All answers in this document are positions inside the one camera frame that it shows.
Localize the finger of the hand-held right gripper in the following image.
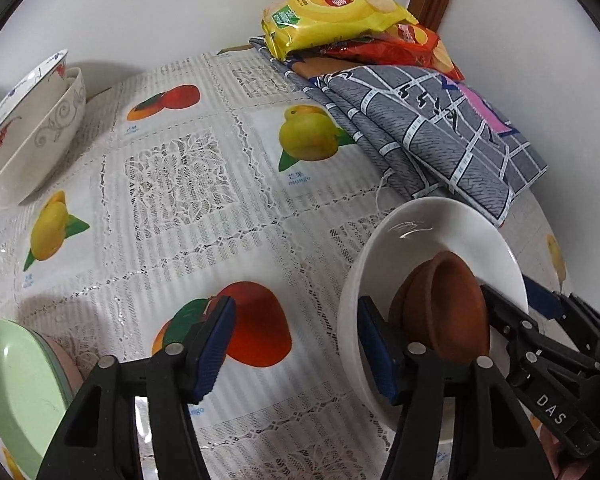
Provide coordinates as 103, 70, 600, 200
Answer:
522, 275, 600, 361
480, 284, 542, 357

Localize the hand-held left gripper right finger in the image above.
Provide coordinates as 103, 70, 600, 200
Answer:
357, 296, 553, 480

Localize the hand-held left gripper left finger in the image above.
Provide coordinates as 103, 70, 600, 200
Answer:
36, 296, 238, 480

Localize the brown small saucer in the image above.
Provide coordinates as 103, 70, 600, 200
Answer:
387, 265, 431, 343
420, 251, 492, 361

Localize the white round bowl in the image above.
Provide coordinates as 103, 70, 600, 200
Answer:
337, 197, 529, 431

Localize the pink plate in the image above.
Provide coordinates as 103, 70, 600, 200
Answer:
42, 337, 84, 402

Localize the green square plate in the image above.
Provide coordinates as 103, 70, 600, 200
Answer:
0, 317, 74, 480

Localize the person's right hand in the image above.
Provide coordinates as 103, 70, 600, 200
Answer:
537, 425, 588, 480

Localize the fruit printed lace tablecloth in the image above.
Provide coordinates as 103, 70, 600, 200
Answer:
0, 50, 568, 480

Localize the grey checked cloth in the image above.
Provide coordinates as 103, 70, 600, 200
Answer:
249, 35, 548, 228

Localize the large grey swirl bowl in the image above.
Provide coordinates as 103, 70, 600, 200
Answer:
0, 67, 87, 212

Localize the red chip bag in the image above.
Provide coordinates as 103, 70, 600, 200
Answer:
325, 22, 465, 81

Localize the blue bird patterned bowl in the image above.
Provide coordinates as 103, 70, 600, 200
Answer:
0, 49, 70, 177

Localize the yellow chip bag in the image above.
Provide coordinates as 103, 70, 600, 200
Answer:
261, 0, 420, 61

